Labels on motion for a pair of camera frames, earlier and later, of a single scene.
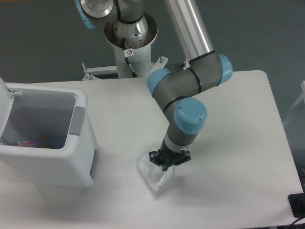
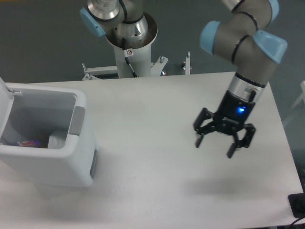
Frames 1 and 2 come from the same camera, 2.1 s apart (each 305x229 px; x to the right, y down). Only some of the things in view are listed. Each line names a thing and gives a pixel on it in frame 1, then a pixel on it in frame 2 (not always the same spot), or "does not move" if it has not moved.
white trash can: x=50 y=140 does not move
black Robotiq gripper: x=167 y=158 to x=234 y=112
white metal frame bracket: x=90 y=71 does not move
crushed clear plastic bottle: x=28 y=143 does not move
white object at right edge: x=302 y=96 does not move
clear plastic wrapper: x=156 y=176 to x=56 y=140
